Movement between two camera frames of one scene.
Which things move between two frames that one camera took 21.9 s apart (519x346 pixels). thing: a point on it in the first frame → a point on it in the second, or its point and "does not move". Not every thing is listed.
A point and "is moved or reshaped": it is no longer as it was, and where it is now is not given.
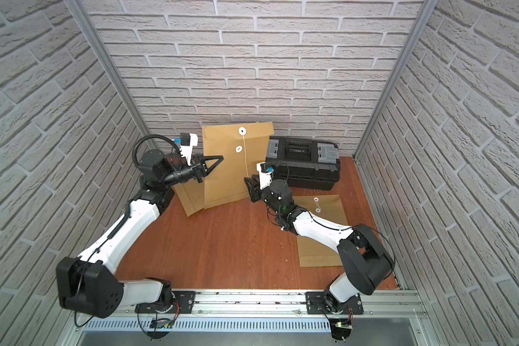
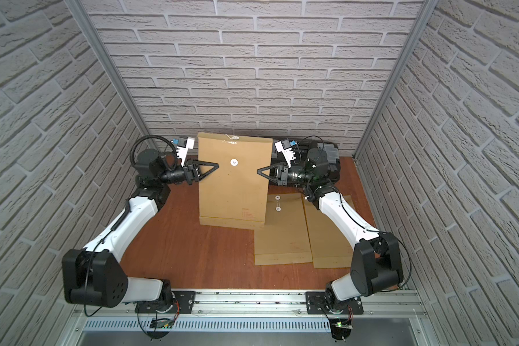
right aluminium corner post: [425, 12] does not move
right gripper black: [254, 192] → [279, 169]
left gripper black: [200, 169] does not move
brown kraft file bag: [242, 146] → [285, 238]
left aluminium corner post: [111, 65] does not move
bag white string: [245, 156] is moved or reshaped
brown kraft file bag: [192, 195] → [234, 194]
